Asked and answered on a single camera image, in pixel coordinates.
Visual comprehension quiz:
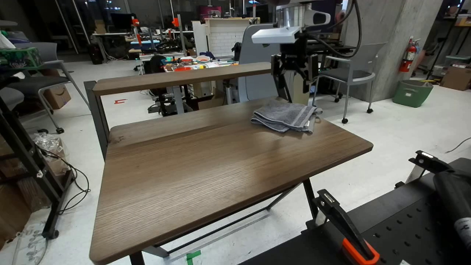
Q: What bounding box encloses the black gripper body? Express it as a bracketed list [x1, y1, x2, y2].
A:
[271, 44, 321, 83]

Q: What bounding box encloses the grey towel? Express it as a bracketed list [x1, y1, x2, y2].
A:
[251, 100, 320, 136]

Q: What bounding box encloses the grey plastic chair back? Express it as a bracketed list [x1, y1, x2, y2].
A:
[236, 22, 282, 103]

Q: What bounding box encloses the white panel board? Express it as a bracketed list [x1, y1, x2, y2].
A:
[190, 16, 263, 61]

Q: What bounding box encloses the green plastic bin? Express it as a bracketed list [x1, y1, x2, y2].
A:
[391, 78, 436, 109]

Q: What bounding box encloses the wooden shelf board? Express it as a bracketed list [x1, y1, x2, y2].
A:
[92, 61, 274, 97]

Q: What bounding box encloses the red fire extinguisher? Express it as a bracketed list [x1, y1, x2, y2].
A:
[398, 37, 422, 75]

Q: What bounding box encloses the plain cardboard box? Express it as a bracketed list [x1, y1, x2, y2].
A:
[441, 65, 471, 93]

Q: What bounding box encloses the black perforated board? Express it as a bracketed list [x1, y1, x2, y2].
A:
[239, 156, 471, 265]

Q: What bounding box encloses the small open cardboard box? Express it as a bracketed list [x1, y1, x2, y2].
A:
[43, 84, 74, 111]

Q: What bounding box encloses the clear plastic bag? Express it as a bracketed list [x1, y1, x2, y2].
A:
[29, 131, 65, 159]

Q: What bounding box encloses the dark grey office chair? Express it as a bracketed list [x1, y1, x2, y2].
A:
[0, 41, 90, 136]

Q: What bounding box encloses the black equipment stand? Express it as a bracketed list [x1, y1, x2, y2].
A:
[0, 94, 79, 242]

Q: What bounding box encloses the green patterned box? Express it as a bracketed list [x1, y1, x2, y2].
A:
[0, 46, 42, 71]

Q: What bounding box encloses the large brown cardboard box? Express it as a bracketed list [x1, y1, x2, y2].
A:
[0, 183, 32, 248]

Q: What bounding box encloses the grey metal frame chair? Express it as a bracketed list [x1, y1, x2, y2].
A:
[319, 41, 389, 125]

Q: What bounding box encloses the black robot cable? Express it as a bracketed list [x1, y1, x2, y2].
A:
[299, 0, 364, 61]

